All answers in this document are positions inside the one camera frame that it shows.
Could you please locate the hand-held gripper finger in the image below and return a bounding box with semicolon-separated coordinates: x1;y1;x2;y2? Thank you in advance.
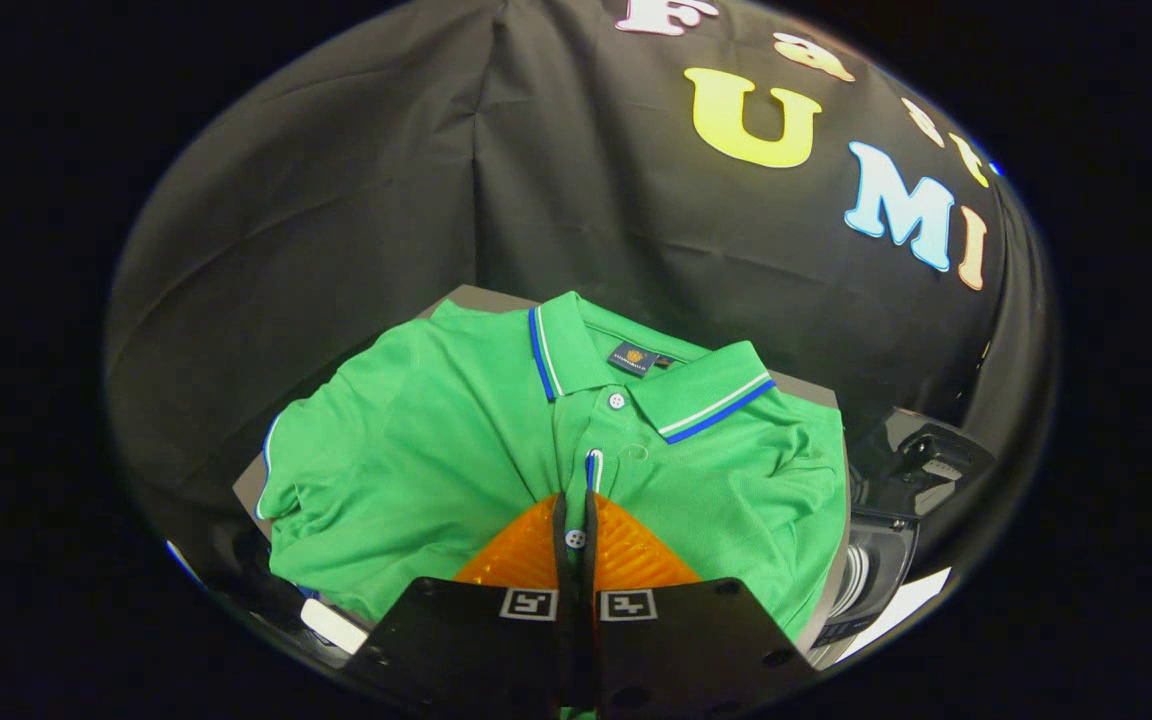
346;492;577;716
576;490;817;716

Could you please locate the green polo shirt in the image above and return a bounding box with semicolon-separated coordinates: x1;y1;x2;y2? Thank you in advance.
256;290;849;641

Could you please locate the white board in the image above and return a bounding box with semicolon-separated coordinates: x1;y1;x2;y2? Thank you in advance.
836;567;952;663

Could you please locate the grey cabinet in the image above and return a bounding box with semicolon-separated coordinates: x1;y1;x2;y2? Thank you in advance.
233;284;852;656

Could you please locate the black backdrop cloth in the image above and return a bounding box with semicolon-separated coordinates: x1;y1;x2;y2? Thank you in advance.
104;0;1057;601

